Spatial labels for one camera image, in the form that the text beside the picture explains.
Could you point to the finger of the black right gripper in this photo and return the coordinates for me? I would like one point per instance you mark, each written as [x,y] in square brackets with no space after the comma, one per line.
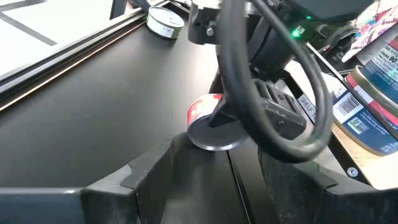
[280,115]

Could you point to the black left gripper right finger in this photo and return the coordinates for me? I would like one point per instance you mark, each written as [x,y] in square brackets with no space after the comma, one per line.
[342,208]

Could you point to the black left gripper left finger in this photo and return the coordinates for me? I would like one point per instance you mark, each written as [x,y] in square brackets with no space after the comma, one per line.
[93,205]

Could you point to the red label seafood can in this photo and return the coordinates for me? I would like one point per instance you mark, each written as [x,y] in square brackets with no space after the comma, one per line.
[199,109]

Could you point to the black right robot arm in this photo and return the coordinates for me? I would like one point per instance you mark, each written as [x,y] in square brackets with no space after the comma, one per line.
[335,9]

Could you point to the white shelf label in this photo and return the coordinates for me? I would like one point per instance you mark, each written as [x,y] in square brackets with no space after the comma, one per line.
[306,109]

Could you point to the green label seafood can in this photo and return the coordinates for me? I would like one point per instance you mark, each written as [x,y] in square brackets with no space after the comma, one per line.
[164,25]

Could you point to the colourful patterned cloth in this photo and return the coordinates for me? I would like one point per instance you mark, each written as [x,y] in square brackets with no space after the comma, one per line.
[373,25]

